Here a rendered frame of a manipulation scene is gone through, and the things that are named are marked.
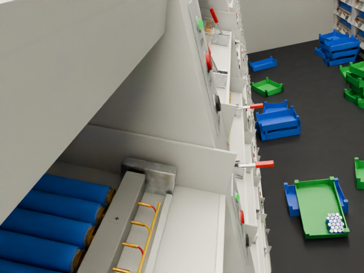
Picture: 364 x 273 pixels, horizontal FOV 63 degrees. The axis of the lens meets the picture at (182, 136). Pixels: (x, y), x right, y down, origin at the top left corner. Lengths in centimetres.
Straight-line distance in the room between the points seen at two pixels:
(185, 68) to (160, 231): 13
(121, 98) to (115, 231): 11
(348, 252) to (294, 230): 26
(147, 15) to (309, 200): 170
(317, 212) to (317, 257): 24
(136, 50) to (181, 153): 14
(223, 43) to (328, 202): 125
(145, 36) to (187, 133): 11
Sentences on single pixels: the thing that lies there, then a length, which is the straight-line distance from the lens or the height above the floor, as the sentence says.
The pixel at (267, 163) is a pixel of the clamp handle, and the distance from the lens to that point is 62.
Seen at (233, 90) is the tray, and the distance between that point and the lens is 100.
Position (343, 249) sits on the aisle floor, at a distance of 172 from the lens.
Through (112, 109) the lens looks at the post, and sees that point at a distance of 27.
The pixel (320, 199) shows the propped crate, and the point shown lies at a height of 8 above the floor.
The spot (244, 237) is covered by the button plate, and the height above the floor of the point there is 103.
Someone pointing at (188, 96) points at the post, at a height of 125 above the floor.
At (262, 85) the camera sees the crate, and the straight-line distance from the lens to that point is 347.
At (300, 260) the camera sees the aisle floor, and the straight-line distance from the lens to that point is 167.
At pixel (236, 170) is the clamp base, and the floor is 97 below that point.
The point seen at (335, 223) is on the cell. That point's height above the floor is 8.
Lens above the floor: 134
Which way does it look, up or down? 29 degrees down
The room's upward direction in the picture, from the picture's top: 17 degrees counter-clockwise
